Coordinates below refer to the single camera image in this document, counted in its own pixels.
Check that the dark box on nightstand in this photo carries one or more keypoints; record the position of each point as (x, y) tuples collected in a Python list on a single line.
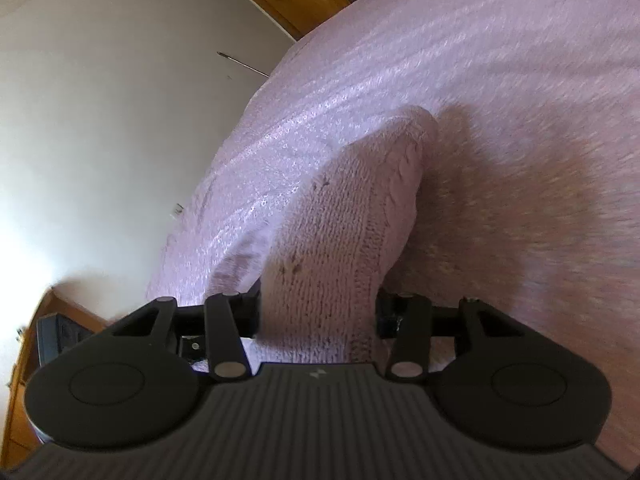
[(60, 335)]

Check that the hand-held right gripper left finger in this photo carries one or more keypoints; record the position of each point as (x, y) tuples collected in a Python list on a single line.
[(246, 310)]

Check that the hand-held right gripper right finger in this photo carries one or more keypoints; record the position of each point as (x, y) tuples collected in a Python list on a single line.
[(388, 316)]

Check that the pink bed sheet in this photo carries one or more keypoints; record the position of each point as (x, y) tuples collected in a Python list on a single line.
[(500, 110)]

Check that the wooden nightstand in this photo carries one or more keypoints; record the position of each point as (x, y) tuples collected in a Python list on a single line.
[(22, 410)]

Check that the pink knitted garment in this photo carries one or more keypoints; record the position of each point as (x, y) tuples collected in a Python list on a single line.
[(340, 220)]

